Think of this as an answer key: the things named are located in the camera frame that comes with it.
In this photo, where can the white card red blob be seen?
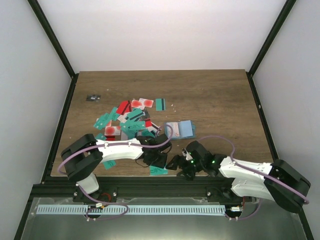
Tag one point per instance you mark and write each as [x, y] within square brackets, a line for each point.
[112, 130]

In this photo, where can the red card black stripe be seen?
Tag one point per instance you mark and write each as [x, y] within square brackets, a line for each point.
[124, 107]

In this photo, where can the teal VIP card centre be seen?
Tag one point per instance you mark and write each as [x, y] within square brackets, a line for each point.
[132, 126]

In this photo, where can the teal card far left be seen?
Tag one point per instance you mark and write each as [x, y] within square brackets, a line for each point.
[106, 118]

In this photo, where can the white card red pattern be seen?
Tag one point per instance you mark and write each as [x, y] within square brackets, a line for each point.
[175, 130]

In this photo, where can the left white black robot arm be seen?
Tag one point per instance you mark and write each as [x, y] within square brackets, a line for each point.
[80, 159]

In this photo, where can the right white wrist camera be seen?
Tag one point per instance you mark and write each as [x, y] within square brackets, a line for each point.
[187, 155]

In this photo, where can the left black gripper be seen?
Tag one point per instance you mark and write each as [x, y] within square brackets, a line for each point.
[161, 164]

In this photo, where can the teal vip card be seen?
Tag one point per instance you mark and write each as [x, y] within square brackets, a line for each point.
[132, 126]
[156, 171]

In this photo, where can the white card red circles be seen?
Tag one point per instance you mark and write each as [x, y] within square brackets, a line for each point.
[142, 103]

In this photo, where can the teal VIP card front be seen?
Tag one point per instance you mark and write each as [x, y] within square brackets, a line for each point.
[156, 171]

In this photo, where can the blue leather card holder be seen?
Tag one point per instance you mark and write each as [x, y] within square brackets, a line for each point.
[186, 128]

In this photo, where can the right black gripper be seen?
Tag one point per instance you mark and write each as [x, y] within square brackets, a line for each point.
[176, 160]

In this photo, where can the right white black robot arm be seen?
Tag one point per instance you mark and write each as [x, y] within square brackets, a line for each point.
[277, 181]

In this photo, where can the black aluminium frame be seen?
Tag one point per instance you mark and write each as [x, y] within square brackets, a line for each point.
[60, 187]

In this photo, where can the teal card with stripe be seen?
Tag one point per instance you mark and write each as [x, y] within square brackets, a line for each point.
[160, 104]

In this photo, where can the light blue slotted rail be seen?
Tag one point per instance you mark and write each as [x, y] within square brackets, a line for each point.
[199, 210]

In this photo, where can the small black card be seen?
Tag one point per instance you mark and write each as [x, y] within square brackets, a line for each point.
[93, 98]

